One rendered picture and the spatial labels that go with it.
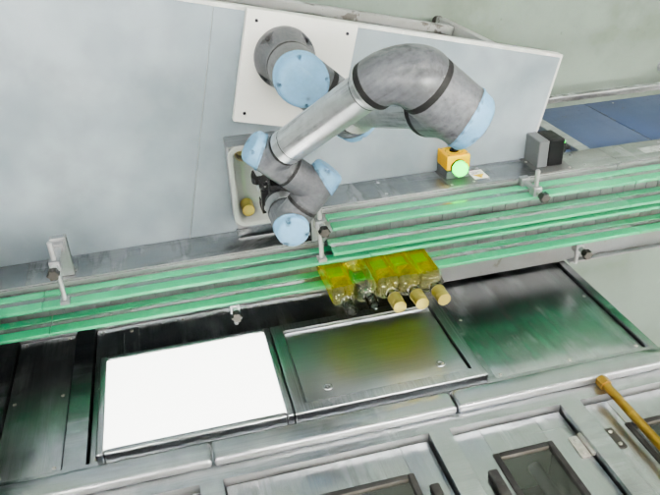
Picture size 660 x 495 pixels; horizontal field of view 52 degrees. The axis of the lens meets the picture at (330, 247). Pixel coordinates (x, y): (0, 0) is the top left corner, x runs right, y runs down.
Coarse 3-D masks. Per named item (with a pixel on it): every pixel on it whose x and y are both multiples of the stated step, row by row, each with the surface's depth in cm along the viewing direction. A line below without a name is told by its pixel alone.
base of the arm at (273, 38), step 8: (272, 32) 162; (280, 32) 161; (288, 32) 161; (296, 32) 162; (264, 40) 163; (272, 40) 161; (280, 40) 159; (288, 40) 158; (296, 40) 159; (304, 40) 162; (256, 48) 164; (264, 48) 161; (272, 48) 159; (312, 48) 165; (256, 56) 164; (264, 56) 160; (256, 64) 164; (264, 64) 161; (264, 72) 162; (264, 80) 168
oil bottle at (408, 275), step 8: (392, 256) 181; (400, 256) 181; (392, 264) 178; (400, 264) 178; (408, 264) 177; (400, 272) 174; (408, 272) 174; (416, 272) 174; (400, 280) 173; (408, 280) 172; (416, 280) 172; (400, 288) 174
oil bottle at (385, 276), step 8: (376, 256) 181; (384, 256) 181; (368, 264) 178; (376, 264) 178; (384, 264) 177; (376, 272) 174; (384, 272) 174; (392, 272) 174; (376, 280) 172; (384, 280) 171; (392, 280) 171; (384, 288) 171; (384, 296) 172
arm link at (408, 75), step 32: (384, 64) 116; (416, 64) 114; (448, 64) 116; (352, 96) 122; (384, 96) 118; (416, 96) 116; (288, 128) 135; (320, 128) 129; (256, 160) 141; (288, 160) 139
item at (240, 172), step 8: (232, 152) 170; (232, 160) 171; (232, 168) 172; (240, 168) 180; (248, 168) 181; (232, 176) 173; (240, 176) 181; (248, 176) 182; (232, 184) 174; (240, 184) 182; (248, 184) 183; (232, 192) 175; (240, 192) 183; (248, 192) 184; (256, 192) 185; (240, 200) 184; (256, 200) 186; (240, 208) 185; (256, 208) 186; (264, 208) 186; (240, 216) 181; (248, 216) 183; (256, 216) 183; (264, 216) 182; (240, 224) 180; (248, 224) 180; (256, 224) 181
